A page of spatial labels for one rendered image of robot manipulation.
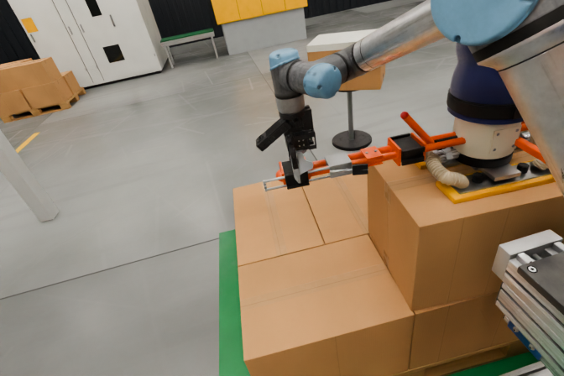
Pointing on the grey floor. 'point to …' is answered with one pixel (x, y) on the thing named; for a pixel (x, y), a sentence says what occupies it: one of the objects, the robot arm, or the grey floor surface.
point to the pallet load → (35, 88)
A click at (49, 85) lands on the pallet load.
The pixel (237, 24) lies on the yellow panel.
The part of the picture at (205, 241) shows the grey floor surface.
